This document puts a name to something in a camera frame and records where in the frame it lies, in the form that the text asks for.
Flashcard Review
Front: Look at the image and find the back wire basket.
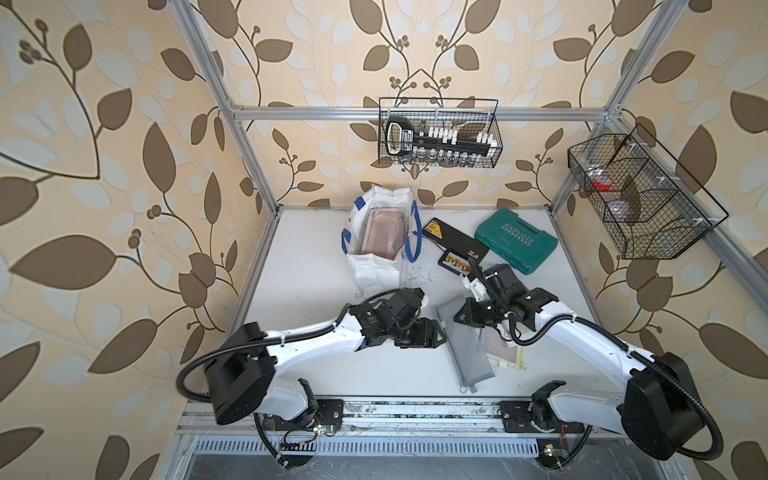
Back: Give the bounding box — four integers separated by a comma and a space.
378, 96, 503, 169

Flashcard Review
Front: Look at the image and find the purple pouch cream edge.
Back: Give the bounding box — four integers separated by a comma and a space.
479, 328, 526, 370

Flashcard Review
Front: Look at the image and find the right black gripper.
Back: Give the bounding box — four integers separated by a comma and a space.
451, 295, 507, 326

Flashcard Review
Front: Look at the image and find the wire basket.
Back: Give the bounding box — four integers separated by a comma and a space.
568, 124, 729, 260
378, 96, 503, 169

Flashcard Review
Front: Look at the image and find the right wire basket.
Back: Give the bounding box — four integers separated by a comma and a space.
568, 124, 729, 260

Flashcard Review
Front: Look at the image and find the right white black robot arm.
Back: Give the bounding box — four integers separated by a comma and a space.
454, 262, 725, 461

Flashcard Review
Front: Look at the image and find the green plastic tool case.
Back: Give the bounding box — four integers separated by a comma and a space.
474, 208, 558, 275

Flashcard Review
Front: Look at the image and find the red object in basket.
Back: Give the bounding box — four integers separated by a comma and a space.
584, 167, 613, 193

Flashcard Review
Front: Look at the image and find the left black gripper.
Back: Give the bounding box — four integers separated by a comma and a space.
385, 317, 450, 348

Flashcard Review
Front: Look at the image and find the grey blue mesh pouch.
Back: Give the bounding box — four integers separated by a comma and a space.
435, 295, 494, 394

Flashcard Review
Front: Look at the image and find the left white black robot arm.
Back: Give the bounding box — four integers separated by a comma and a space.
175, 288, 446, 469

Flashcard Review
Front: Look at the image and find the white canvas tote bag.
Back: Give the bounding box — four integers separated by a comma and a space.
341, 186, 423, 295

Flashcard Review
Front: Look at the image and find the black yellow tool case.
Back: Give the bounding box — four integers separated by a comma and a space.
422, 217, 489, 262

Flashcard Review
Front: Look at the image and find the black socket tool set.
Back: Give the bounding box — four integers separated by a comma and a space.
380, 116, 503, 158

